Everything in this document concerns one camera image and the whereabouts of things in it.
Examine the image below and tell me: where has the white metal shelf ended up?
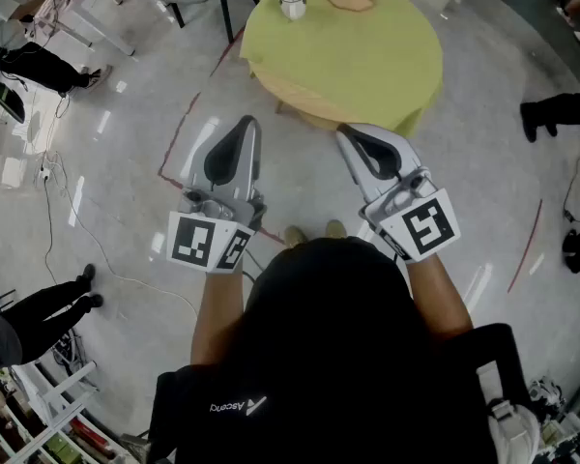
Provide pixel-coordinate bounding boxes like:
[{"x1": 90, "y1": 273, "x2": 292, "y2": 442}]
[{"x1": 0, "y1": 359, "x2": 136, "y2": 464}]

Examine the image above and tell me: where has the white table with checkered cloth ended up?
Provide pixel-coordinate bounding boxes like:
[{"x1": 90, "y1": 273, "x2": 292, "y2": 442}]
[{"x1": 27, "y1": 0, "x2": 149, "y2": 58}]

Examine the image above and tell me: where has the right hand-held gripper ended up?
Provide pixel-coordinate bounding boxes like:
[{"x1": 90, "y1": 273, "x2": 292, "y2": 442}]
[{"x1": 335, "y1": 123, "x2": 462, "y2": 265}]

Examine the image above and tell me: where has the black office chair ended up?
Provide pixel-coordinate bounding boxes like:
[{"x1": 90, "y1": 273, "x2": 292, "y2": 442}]
[{"x1": 0, "y1": 81, "x2": 27, "y2": 126}]

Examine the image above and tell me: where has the person's right forearm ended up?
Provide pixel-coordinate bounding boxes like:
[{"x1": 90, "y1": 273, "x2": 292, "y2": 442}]
[{"x1": 404, "y1": 252, "x2": 475, "y2": 343}]

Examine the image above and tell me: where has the green tablecloth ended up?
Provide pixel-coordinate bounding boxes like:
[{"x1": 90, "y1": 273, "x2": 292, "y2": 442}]
[{"x1": 239, "y1": 0, "x2": 445, "y2": 139}]

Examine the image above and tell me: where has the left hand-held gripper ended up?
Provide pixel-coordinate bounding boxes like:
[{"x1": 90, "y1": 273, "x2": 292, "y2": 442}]
[{"x1": 166, "y1": 115, "x2": 268, "y2": 276}]

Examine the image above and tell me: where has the person's black shirt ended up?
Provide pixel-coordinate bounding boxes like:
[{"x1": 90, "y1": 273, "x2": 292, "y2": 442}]
[{"x1": 147, "y1": 236, "x2": 534, "y2": 464}]

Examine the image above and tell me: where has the white floor cable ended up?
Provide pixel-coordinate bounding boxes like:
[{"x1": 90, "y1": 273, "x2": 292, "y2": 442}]
[{"x1": 41, "y1": 150, "x2": 199, "y2": 318}]

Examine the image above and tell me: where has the white enamel cup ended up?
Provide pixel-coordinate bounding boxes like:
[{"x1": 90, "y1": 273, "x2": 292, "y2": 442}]
[{"x1": 276, "y1": 0, "x2": 308, "y2": 22}]

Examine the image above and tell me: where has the round wooden table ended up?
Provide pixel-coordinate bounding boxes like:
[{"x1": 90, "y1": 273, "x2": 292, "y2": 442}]
[{"x1": 248, "y1": 68, "x2": 368, "y2": 132}]

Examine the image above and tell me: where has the person's left forearm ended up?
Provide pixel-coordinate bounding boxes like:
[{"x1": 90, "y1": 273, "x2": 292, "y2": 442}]
[{"x1": 189, "y1": 257, "x2": 253, "y2": 367}]

